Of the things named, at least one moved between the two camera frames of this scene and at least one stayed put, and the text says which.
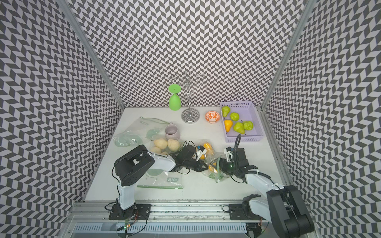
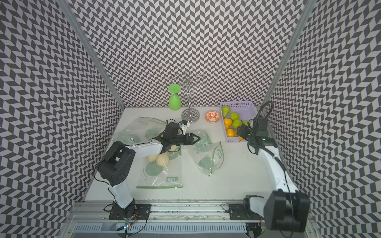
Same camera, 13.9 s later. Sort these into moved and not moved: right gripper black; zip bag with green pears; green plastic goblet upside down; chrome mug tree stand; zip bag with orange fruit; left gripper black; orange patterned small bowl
Moved: left gripper black; right gripper black; zip bag with orange fruit
Not moved: orange patterned small bowl; green plastic goblet upside down; zip bag with green pears; chrome mug tree stand
